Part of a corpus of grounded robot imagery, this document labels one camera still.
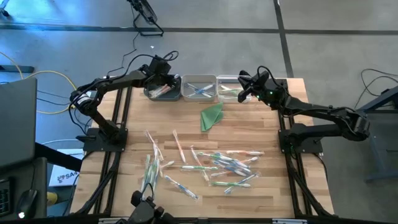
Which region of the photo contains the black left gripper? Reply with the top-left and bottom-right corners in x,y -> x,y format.
138,67 -> 175,93

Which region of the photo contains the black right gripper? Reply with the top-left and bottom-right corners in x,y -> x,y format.
238,74 -> 289,110

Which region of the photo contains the green toothbrush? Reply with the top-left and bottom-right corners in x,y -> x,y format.
219,88 -> 244,98
210,181 -> 252,188
140,154 -> 151,194
147,163 -> 155,187
197,151 -> 234,162
218,83 -> 240,93
180,165 -> 219,172

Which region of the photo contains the dark green plastic bin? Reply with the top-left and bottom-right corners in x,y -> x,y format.
144,73 -> 182,102

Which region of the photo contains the clear plastic bin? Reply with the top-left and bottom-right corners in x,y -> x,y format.
216,73 -> 254,103

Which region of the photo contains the beige plastic bin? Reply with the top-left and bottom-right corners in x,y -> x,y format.
180,73 -> 218,103

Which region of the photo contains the green cloth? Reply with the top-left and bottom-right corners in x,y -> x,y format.
200,101 -> 224,132

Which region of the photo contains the white printed box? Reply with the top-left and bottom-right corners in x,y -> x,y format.
49,164 -> 80,188

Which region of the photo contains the black stand foot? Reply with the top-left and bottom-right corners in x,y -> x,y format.
0,64 -> 35,74

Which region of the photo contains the grey computer monitor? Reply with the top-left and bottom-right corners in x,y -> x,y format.
0,77 -> 39,171

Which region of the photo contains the dark desk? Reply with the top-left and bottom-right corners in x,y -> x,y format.
0,157 -> 48,220

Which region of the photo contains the yellow object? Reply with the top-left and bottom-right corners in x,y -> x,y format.
46,191 -> 59,207

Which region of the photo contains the black computer mouse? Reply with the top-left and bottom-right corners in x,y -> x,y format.
16,189 -> 39,220

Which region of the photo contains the backlit keyboard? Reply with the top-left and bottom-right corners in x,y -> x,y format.
0,179 -> 14,218

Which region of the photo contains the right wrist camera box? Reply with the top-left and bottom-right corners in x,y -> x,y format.
251,70 -> 270,86

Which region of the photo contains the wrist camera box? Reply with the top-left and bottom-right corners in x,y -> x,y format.
148,55 -> 172,75
251,70 -> 270,86

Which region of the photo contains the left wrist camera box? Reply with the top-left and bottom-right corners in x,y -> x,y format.
148,55 -> 172,75

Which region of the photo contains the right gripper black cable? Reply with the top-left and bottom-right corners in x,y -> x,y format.
256,65 -> 282,90

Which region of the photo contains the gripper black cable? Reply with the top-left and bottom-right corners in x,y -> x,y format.
256,65 -> 282,90
105,50 -> 180,78

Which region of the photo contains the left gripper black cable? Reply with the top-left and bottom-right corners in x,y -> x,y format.
105,50 -> 180,78

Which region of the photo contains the black floor cable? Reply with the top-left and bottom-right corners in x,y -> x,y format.
105,30 -> 138,77
354,67 -> 398,108

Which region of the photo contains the yellow cable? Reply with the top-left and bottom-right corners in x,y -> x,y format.
0,51 -> 78,115

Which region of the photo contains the white floor cable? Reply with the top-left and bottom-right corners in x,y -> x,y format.
41,138 -> 82,146

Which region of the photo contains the white table bracket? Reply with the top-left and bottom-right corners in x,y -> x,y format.
98,217 -> 135,224
272,218 -> 308,224

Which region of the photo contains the grey desk frame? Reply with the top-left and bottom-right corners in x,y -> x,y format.
343,85 -> 398,184

